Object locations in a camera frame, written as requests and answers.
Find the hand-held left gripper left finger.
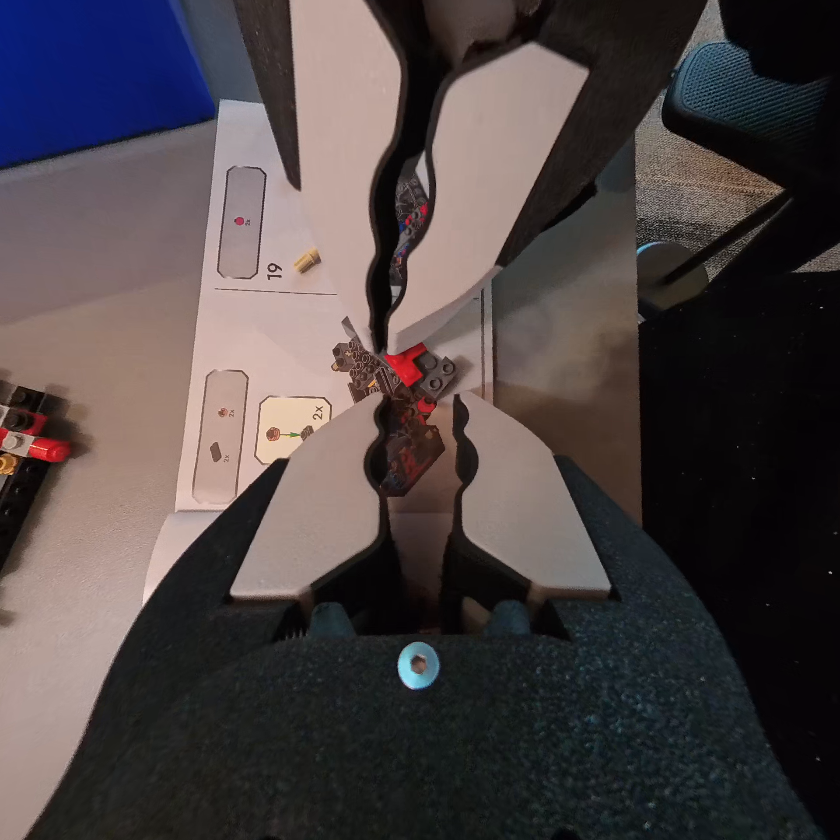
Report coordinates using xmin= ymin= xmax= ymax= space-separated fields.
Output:
xmin=228 ymin=395 xmax=386 ymax=602

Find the small red lego plate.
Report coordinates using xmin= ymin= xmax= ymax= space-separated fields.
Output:
xmin=386 ymin=351 xmax=427 ymax=387

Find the black lego car chassis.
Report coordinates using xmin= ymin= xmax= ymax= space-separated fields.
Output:
xmin=0 ymin=379 xmax=73 ymax=573

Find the dark grey lego assembly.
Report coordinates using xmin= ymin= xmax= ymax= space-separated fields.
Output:
xmin=331 ymin=318 xmax=460 ymax=421

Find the lego instruction booklet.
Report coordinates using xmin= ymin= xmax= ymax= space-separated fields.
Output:
xmin=143 ymin=98 xmax=494 ymax=608

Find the black mesh chair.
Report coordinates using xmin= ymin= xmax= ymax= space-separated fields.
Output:
xmin=661 ymin=0 xmax=840 ymax=278

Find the blue plastic bin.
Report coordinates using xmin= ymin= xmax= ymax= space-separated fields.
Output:
xmin=0 ymin=0 xmax=217 ymax=170

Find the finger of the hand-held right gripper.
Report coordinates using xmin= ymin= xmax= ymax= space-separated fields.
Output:
xmin=386 ymin=41 xmax=593 ymax=347
xmin=289 ymin=0 xmax=412 ymax=350

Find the person's black printed clothing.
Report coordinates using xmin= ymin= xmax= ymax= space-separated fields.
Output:
xmin=640 ymin=269 xmax=840 ymax=840

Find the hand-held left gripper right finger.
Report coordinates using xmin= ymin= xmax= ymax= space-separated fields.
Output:
xmin=453 ymin=391 xmax=613 ymax=602

